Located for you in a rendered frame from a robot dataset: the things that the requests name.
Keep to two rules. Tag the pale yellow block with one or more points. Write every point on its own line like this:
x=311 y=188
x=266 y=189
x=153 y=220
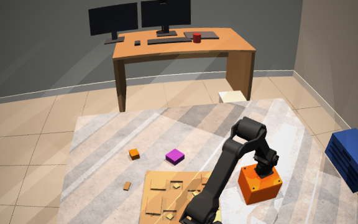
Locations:
x=195 y=193
x=170 y=216
x=176 y=186

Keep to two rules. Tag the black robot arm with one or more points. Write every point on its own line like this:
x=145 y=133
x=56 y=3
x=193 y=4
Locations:
x=203 y=207

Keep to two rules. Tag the purple cube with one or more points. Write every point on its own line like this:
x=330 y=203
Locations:
x=175 y=157

